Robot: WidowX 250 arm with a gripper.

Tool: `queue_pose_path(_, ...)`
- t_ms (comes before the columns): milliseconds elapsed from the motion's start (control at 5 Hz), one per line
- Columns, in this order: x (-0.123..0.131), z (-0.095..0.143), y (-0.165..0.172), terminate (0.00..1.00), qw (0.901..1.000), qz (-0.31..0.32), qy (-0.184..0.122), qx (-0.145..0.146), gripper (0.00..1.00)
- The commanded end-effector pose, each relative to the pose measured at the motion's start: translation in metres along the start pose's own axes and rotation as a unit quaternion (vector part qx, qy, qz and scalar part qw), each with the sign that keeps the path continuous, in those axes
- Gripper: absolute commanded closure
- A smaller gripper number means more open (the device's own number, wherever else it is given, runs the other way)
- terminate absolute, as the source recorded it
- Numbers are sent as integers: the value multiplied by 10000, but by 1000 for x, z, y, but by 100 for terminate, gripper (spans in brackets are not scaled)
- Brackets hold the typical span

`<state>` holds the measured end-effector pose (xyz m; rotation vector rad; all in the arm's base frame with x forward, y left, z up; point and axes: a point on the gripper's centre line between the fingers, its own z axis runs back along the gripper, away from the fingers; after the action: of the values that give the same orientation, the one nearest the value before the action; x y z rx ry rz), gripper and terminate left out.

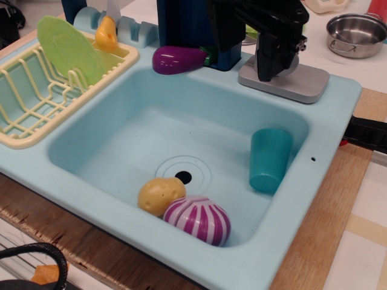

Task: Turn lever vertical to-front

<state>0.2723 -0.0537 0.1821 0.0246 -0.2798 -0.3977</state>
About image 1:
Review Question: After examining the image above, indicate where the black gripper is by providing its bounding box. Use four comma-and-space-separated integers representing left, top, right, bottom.
206, 1, 309, 82

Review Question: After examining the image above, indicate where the round grey lever knob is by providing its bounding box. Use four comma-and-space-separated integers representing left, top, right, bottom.
278, 55, 299, 77

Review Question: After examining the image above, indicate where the cream toy object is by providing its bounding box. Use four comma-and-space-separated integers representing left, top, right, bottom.
304, 0, 350, 14

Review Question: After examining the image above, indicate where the steel toy pot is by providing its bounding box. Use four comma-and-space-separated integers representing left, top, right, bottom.
326, 13, 386, 59

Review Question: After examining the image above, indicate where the dark blue faucet column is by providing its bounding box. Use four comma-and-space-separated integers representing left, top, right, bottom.
157, 1, 246, 71

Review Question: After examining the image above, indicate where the teal toy cup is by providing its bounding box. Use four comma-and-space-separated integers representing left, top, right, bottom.
249, 128, 293, 193

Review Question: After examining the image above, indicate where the purple toy eggplant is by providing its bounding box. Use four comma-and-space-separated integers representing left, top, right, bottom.
152, 45, 218, 75

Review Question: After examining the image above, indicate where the black clamp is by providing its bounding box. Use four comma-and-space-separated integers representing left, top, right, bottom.
340, 116, 387, 154

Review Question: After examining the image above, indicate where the light blue toy sink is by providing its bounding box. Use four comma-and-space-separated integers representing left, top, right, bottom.
1, 47, 362, 289

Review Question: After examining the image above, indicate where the yellow toy pear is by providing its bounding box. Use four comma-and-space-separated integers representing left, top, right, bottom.
95, 16, 118, 53

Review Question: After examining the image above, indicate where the purple striped toy onion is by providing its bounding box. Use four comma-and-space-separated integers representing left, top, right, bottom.
163, 195, 232, 247

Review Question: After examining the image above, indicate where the yellow toy potato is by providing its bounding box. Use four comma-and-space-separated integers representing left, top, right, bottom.
137, 177, 186, 216

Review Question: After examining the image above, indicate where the light blue utensil holder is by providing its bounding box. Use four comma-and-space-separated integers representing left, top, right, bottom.
73, 7, 158, 48

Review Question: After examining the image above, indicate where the green toy plate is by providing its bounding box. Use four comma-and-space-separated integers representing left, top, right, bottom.
37, 16, 106, 86

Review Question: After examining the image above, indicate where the yellow dish rack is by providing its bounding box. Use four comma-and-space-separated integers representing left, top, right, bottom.
1, 40, 140, 149

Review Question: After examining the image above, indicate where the orange object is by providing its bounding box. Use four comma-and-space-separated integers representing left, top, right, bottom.
30, 265, 60, 285

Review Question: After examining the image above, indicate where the grey faucet base plate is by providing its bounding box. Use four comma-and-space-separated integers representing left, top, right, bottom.
238, 56, 330, 104

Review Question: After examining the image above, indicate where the black cable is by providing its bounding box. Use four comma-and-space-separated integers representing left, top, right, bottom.
0, 242, 68, 290

